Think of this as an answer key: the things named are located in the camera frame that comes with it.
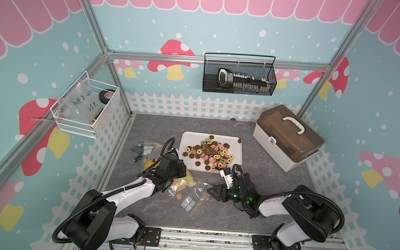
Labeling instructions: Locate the ziploc bag with yellow chick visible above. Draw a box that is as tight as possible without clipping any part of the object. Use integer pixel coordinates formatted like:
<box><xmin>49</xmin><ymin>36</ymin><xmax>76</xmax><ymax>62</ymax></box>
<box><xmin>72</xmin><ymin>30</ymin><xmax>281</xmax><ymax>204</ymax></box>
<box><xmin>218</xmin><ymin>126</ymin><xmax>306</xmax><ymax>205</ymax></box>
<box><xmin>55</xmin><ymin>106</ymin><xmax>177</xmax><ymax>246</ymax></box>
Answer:
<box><xmin>140</xmin><ymin>140</ymin><xmax>163</xmax><ymax>171</ymax></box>

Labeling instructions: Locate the clear ziploc bag of cookies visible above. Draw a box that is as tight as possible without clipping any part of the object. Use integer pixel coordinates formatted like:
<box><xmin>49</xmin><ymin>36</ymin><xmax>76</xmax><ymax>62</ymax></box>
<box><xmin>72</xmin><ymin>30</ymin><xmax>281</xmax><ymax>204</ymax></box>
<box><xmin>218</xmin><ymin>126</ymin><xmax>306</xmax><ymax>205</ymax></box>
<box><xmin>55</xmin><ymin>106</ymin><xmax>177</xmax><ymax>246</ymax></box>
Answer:
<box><xmin>167</xmin><ymin>171</ymin><xmax>212</xmax><ymax>217</ymax></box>

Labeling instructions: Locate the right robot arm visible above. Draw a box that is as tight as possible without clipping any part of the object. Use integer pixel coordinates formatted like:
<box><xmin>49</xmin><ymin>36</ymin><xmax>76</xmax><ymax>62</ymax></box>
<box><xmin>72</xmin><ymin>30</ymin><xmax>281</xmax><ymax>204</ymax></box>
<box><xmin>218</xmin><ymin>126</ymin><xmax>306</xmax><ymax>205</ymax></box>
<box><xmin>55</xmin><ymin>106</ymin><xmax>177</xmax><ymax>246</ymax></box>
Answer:
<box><xmin>207</xmin><ymin>165</ymin><xmax>345</xmax><ymax>250</ymax></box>

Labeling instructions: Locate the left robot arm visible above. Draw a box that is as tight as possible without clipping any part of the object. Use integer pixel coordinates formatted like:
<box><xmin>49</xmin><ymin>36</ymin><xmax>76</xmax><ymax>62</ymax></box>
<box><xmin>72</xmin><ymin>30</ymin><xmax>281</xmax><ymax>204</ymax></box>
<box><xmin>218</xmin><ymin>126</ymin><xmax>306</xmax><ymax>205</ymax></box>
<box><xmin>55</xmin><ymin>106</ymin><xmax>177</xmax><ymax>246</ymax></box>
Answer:
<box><xmin>51</xmin><ymin>138</ymin><xmax>187</xmax><ymax>250</ymax></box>

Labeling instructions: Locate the pile of round cookies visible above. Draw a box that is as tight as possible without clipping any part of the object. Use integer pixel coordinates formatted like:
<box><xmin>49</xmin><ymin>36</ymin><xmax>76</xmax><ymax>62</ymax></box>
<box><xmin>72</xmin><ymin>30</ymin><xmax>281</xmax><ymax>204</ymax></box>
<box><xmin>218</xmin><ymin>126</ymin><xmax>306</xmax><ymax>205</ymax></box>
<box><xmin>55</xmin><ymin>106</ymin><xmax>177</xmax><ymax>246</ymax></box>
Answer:
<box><xmin>181</xmin><ymin>133</ymin><xmax>237</xmax><ymax>174</ymax></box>

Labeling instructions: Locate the white plastic tray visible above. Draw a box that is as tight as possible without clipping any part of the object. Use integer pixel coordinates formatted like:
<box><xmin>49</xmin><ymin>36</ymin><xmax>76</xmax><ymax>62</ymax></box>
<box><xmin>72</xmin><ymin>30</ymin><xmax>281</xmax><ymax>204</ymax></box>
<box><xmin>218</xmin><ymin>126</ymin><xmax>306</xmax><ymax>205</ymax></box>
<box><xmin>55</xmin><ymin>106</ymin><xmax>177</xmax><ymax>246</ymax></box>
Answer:
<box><xmin>177</xmin><ymin>131</ymin><xmax>245</xmax><ymax>176</ymax></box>

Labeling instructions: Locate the white box with brown lid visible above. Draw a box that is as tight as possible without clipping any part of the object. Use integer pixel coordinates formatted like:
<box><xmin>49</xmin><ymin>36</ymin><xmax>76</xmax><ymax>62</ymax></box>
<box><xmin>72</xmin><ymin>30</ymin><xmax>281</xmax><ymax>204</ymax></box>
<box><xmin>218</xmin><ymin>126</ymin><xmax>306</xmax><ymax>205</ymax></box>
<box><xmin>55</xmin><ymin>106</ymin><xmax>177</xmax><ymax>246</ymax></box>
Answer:
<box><xmin>253</xmin><ymin>105</ymin><xmax>324</xmax><ymax>172</ymax></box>

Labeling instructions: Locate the black tape roll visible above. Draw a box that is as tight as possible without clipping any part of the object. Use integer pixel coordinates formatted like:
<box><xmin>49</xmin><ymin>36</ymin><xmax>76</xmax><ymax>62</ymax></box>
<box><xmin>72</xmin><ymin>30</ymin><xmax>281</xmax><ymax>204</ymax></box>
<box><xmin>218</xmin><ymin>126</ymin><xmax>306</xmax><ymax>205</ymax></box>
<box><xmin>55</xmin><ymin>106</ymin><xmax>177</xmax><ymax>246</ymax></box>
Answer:
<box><xmin>98</xmin><ymin>89</ymin><xmax>115</xmax><ymax>105</ymax></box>

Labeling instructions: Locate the socket wrench set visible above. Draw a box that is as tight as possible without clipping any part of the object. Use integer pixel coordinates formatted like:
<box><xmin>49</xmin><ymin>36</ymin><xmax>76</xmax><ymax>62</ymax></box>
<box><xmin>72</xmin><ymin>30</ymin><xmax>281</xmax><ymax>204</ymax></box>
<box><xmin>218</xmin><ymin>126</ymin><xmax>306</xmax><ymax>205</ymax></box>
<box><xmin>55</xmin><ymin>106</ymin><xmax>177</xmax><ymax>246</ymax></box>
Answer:
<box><xmin>217</xmin><ymin>69</ymin><xmax>269</xmax><ymax>95</ymax></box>

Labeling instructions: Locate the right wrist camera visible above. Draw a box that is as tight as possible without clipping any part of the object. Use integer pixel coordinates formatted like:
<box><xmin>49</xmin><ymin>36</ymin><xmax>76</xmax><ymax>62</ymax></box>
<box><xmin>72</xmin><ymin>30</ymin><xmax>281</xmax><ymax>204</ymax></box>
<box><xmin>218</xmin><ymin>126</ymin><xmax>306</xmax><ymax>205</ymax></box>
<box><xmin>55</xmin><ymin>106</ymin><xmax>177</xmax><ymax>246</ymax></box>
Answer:
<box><xmin>220</xmin><ymin>168</ymin><xmax>234</xmax><ymax>189</ymax></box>

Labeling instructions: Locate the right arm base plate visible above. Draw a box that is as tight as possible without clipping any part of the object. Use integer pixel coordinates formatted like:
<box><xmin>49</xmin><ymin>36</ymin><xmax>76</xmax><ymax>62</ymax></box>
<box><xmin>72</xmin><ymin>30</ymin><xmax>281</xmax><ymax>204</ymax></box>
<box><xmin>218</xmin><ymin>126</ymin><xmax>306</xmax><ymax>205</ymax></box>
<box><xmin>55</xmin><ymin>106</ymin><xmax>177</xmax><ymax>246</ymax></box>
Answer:
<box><xmin>252</xmin><ymin>235</ymin><xmax>298</xmax><ymax>250</ymax></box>

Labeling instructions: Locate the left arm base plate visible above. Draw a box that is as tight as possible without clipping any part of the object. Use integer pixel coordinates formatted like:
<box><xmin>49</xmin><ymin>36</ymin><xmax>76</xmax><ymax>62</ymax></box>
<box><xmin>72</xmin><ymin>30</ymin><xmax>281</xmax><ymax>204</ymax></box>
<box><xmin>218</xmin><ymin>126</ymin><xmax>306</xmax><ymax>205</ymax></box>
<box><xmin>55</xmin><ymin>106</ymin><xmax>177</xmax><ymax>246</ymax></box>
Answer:
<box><xmin>117</xmin><ymin>227</ymin><xmax>162</xmax><ymax>247</ymax></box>

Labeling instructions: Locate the clear wall bin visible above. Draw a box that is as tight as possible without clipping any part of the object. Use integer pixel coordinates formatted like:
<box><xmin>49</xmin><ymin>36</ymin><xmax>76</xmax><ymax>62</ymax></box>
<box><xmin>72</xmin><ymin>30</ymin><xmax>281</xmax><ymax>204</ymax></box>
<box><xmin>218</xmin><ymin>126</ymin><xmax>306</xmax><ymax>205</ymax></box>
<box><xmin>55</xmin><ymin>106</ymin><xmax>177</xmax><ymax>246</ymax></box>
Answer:
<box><xmin>50</xmin><ymin>71</ymin><xmax>120</xmax><ymax>139</ymax></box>

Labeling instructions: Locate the black wire mesh basket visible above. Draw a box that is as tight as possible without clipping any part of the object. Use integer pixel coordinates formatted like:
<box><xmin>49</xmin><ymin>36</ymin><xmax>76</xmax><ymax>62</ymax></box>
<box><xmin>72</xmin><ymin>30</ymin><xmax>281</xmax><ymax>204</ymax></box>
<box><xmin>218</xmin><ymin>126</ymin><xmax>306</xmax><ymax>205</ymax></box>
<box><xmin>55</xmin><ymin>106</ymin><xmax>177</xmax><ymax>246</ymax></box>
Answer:
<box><xmin>202</xmin><ymin>52</ymin><xmax>277</xmax><ymax>96</ymax></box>

